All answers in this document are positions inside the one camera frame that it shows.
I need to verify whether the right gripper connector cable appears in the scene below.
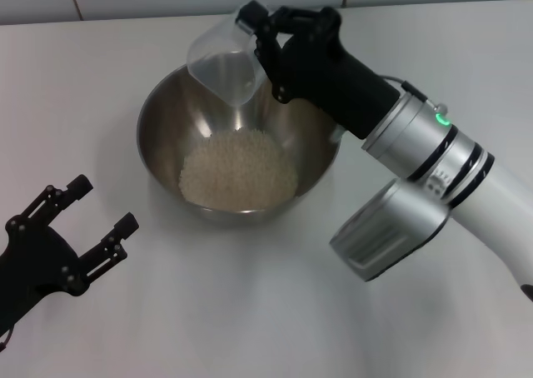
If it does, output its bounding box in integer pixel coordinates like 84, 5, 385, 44
381, 76, 450, 115

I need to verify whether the stainless steel mixing bowl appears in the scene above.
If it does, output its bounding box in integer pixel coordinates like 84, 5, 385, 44
136, 63, 342, 229

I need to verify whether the white uncooked rice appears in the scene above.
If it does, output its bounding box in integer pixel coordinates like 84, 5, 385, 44
177, 128, 299, 212

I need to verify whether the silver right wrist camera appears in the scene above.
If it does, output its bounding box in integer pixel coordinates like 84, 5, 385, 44
328, 177, 453, 282

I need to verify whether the clear plastic measuring cup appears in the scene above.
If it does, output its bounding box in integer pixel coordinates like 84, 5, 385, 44
186, 6, 270, 107

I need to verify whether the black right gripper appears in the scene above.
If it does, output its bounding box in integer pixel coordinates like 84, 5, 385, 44
235, 0, 408, 141

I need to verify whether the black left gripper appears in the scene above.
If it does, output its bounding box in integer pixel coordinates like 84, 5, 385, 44
0, 174, 141, 330

